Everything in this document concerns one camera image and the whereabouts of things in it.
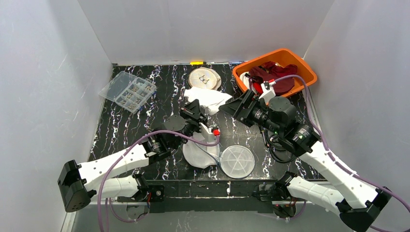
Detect maroon bra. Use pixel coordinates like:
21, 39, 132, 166
249, 66, 295, 95

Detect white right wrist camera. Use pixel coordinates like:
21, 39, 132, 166
259, 80, 276, 105

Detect clear plastic screw box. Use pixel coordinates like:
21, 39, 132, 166
99, 71, 157, 114

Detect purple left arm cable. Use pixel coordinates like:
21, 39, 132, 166
97, 130, 221, 232

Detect dark red bra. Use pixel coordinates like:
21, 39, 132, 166
262, 61, 298, 77

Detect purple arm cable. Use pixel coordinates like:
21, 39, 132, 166
97, 130, 221, 232
270, 74, 410, 232

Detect white bra black straps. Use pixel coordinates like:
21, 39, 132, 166
239, 72, 257, 93

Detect yellow tape piece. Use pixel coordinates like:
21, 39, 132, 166
190, 61, 206, 65

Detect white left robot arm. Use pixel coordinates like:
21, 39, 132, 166
57, 100, 219, 212

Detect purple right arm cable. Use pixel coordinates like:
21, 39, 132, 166
270, 74, 410, 232

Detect orange plastic bin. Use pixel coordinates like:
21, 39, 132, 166
233, 48, 317, 93

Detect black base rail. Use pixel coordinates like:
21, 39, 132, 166
117, 179, 308, 214

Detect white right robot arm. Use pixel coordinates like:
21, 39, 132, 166
219, 90, 391, 232

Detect black coiled cable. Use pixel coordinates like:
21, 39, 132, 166
263, 128, 297, 164

